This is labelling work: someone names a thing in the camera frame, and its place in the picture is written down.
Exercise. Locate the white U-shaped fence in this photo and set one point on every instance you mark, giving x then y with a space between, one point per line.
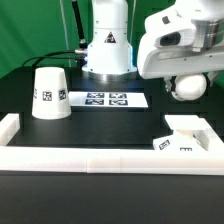
209 161

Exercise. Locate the white lamp bulb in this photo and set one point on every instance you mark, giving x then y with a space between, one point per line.
189 87

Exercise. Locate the white lamp base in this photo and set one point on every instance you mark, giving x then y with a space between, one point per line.
184 128

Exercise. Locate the white marker sheet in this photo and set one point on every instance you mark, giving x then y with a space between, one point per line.
108 99

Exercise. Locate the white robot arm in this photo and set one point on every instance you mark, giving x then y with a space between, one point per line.
110 54

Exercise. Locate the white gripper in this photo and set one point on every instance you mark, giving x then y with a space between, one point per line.
175 46

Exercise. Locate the white lamp shade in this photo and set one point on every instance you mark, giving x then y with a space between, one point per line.
50 96

